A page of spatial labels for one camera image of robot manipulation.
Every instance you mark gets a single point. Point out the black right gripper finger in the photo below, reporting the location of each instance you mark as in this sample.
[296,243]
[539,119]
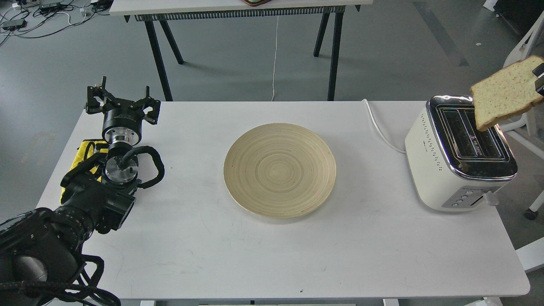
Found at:
[539,83]

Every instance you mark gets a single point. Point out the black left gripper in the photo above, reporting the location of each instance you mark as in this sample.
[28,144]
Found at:
[122,114]

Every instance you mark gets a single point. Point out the slice of brown bread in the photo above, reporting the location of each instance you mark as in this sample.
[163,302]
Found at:
[508,93]

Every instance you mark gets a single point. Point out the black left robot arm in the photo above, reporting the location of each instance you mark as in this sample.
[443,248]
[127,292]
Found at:
[42,255]

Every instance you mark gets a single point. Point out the white chrome toaster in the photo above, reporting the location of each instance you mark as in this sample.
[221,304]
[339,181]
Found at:
[454,166]

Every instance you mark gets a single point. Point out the white office chair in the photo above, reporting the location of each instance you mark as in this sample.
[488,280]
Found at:
[525,128]

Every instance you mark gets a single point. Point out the yellow cloth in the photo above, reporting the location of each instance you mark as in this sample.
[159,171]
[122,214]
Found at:
[83,155]

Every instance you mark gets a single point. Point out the white background table black legs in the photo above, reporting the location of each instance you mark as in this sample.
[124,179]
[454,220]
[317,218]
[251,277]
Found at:
[173,26]

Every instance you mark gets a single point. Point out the round wooden plate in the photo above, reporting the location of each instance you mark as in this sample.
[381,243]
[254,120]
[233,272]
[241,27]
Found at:
[280,170]

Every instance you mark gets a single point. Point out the brown object on background table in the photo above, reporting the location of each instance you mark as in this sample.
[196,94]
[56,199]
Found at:
[255,2]

